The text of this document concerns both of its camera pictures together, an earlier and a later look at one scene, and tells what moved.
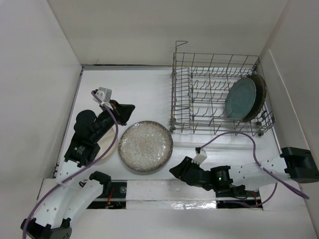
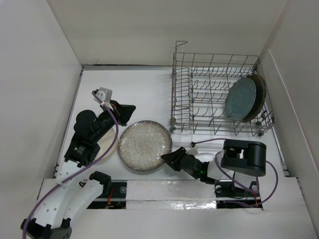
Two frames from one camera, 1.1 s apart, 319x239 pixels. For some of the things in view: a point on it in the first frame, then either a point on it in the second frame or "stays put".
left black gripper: (123, 114) stays put
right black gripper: (180, 169) -> (173, 158)
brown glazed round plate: (260, 95) stays put
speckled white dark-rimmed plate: (145, 146) stays put
